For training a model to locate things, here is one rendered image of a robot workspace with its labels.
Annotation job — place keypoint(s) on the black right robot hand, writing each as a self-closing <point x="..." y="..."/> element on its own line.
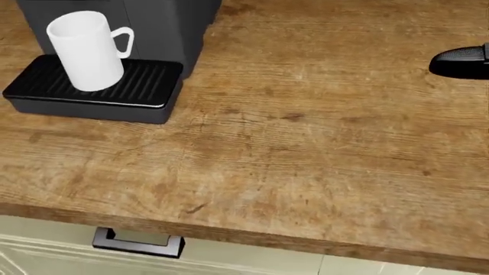
<point x="462" y="58"/>

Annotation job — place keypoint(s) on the dark grey coffee machine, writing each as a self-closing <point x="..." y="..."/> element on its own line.
<point x="160" y="31"/>

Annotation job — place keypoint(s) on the white ceramic mug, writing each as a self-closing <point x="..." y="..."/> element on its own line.
<point x="89" y="54"/>

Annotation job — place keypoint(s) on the cream cabinet drawer front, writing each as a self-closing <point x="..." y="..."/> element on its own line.
<point x="160" y="257"/>

